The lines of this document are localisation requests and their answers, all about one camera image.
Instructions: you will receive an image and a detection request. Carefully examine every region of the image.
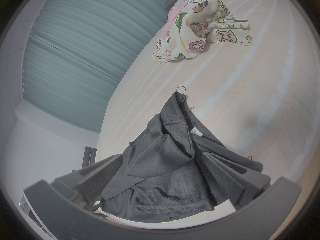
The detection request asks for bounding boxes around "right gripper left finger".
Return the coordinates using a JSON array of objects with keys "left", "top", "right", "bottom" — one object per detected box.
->
[{"left": 77, "top": 153, "right": 124, "bottom": 205}]

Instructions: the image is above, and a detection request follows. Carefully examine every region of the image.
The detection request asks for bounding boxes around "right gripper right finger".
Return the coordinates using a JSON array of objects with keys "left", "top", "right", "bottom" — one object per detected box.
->
[{"left": 202, "top": 152, "right": 272, "bottom": 205}]

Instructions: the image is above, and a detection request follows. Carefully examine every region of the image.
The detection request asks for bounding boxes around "black T-shirt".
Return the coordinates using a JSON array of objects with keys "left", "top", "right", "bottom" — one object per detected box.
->
[{"left": 99, "top": 91, "right": 263, "bottom": 221}]

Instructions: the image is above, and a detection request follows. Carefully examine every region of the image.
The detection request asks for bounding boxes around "bed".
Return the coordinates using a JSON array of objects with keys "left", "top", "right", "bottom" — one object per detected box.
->
[{"left": 95, "top": 0, "right": 315, "bottom": 231}]

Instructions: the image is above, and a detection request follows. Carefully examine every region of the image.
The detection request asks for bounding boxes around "pile of clothes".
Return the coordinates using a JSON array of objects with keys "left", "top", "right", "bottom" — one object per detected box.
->
[{"left": 151, "top": 0, "right": 251, "bottom": 63}]

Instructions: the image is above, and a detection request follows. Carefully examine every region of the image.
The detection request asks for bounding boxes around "black chest of drawers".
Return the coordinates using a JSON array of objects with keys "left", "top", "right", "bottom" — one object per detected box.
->
[{"left": 81, "top": 146, "right": 98, "bottom": 169}]

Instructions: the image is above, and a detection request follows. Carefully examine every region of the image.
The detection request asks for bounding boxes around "blue-green curtain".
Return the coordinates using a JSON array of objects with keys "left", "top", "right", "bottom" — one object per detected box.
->
[
  {"left": 30, "top": 0, "right": 168, "bottom": 79},
  {"left": 22, "top": 38, "right": 118, "bottom": 134}
]

